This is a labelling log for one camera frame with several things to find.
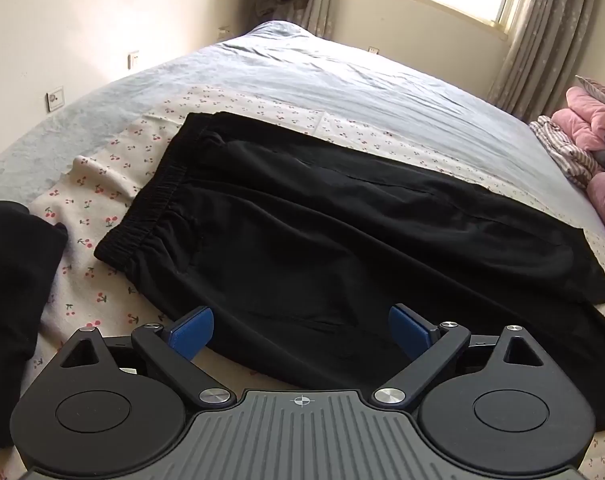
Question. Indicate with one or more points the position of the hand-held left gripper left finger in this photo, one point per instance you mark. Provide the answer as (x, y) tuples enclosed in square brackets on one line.
[(193, 329)]

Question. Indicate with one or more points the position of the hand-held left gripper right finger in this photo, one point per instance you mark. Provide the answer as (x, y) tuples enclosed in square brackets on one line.
[(407, 324)]

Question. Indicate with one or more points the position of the black pants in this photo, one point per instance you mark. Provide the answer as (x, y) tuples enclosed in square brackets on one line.
[(332, 240)]

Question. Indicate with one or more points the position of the cherry print bed sheet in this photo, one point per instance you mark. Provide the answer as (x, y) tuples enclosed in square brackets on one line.
[(97, 210)]

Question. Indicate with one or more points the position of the dark folded cloth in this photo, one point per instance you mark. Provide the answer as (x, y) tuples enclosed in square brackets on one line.
[(12, 310)]

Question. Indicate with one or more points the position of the striped cloth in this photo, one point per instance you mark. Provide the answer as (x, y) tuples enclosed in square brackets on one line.
[(567, 150)]

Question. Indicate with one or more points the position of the grey-blue bed cover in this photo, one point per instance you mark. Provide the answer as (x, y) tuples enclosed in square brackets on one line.
[(292, 75)]

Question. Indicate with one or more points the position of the pink quilt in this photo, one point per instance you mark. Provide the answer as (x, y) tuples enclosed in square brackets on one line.
[(589, 115)]

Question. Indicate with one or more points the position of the mauve pillow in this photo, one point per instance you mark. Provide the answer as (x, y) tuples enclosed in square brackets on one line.
[(602, 89)]

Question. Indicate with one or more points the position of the beige patterned curtain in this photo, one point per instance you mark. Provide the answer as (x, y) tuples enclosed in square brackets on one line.
[(537, 40), (327, 0)]

